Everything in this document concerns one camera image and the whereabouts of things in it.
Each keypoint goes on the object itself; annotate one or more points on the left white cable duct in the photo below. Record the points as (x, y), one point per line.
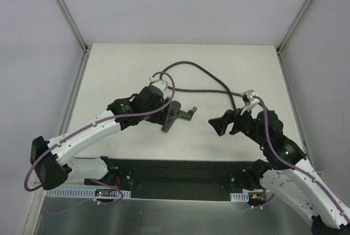
(87, 193)

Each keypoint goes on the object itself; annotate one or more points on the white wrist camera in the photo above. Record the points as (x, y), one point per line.
(249, 100)
(158, 83)

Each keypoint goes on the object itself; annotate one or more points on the right aluminium frame post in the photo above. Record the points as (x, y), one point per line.
(301, 13)

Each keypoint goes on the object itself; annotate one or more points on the left aluminium frame post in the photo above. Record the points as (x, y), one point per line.
(65, 11)

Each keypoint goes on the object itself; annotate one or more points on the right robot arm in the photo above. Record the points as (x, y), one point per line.
(287, 172)

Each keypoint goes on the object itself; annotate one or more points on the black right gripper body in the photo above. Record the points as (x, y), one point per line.
(234, 122)

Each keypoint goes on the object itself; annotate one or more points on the right white cable duct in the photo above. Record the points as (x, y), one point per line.
(240, 197)

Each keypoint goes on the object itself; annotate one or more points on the white cable duct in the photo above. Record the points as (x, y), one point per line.
(240, 197)
(87, 193)

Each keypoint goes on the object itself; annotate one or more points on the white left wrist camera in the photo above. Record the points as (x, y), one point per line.
(158, 83)

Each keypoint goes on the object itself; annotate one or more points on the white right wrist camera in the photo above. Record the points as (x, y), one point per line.
(249, 100)

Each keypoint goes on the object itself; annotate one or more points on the aluminium frame post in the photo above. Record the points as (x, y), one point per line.
(301, 13)
(65, 11)

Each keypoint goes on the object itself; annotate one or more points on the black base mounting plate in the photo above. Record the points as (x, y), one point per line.
(182, 180)

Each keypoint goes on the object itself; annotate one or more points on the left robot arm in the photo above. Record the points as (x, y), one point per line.
(53, 160)

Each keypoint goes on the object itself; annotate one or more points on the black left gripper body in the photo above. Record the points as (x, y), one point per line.
(168, 118)

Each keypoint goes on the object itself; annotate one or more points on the dark grey faucet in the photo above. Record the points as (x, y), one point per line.
(174, 113)

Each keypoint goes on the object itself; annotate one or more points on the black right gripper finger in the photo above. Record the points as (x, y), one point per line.
(219, 124)
(227, 119)

